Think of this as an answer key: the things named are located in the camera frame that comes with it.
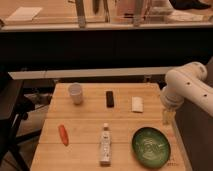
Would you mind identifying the red pepper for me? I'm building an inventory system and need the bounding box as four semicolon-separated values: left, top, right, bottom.
58;125;69;146

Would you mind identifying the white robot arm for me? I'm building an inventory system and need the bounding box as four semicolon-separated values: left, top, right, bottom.
160;62;213;125

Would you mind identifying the white rectangular block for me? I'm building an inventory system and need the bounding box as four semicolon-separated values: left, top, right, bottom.
132;97;143;113

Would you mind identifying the green plate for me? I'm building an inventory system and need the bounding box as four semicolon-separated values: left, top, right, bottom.
131;127;171;169

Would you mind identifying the black rectangular block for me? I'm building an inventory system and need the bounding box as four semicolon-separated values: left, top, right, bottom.
106;91;114;107

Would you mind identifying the white squeeze bottle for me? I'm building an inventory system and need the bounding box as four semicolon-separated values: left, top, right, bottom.
99;123;111;166

